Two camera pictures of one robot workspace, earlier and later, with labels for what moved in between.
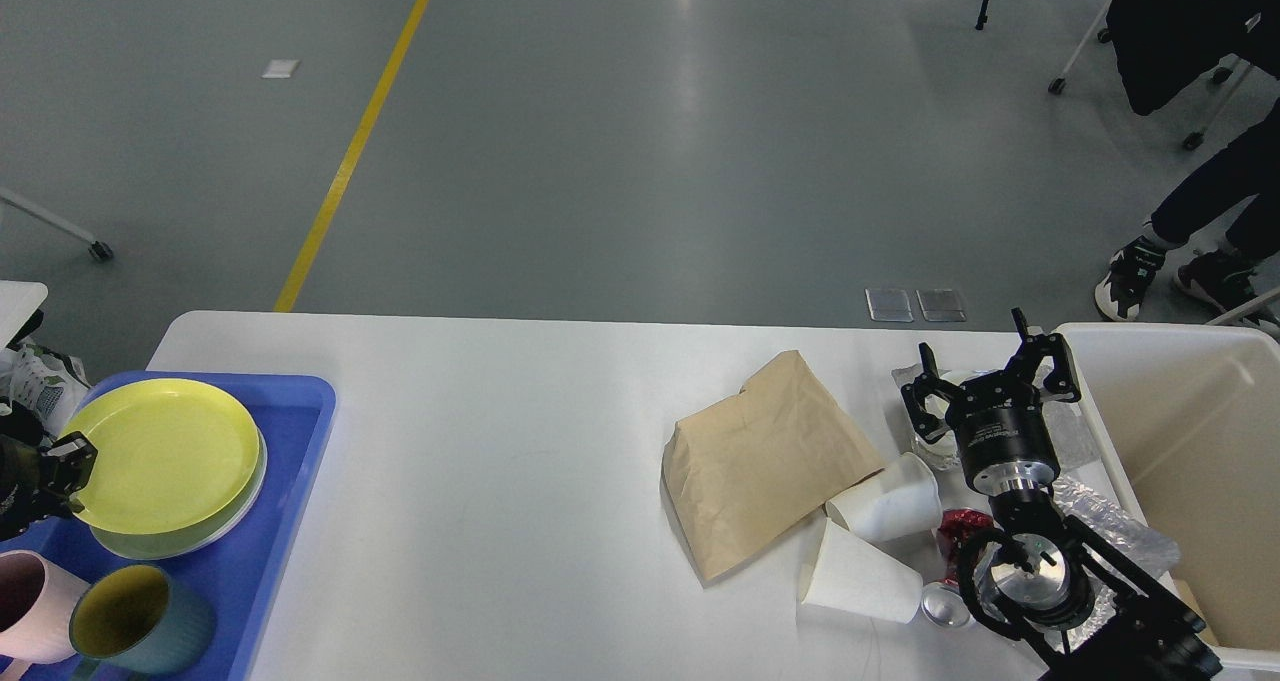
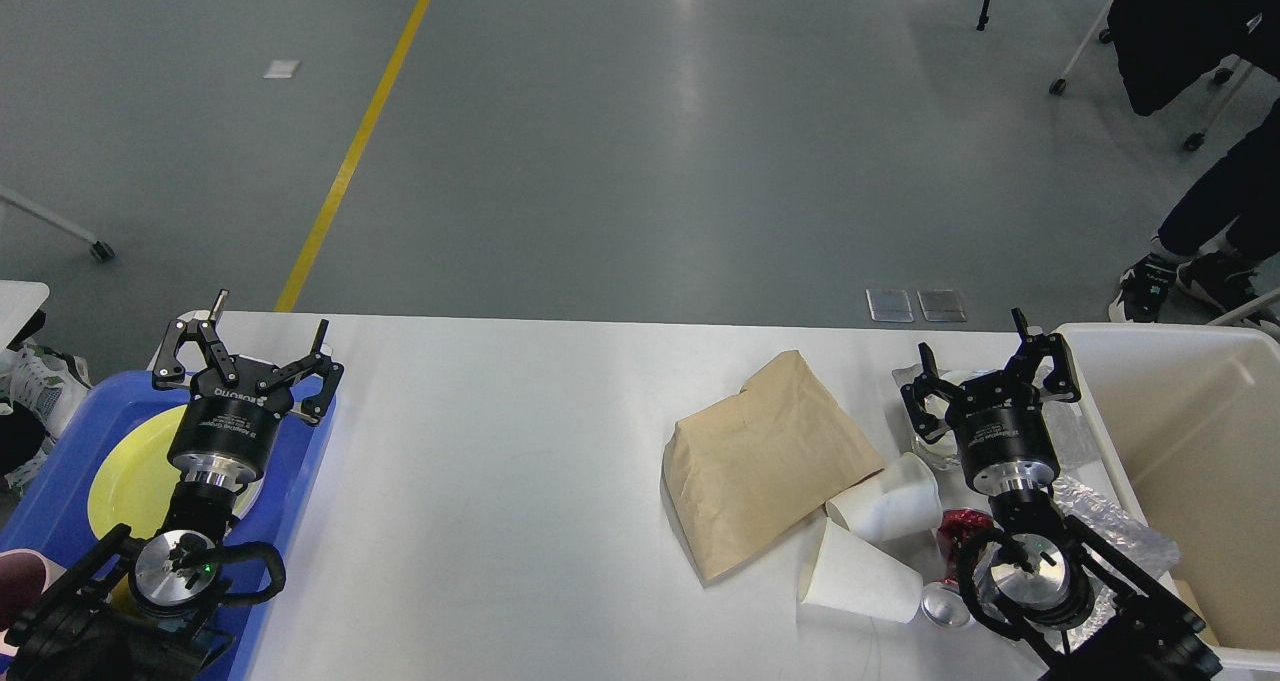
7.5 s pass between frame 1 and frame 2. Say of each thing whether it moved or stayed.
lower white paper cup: stayed
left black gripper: moved
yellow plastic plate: moved
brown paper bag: stayed
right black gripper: stayed
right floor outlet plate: stayed
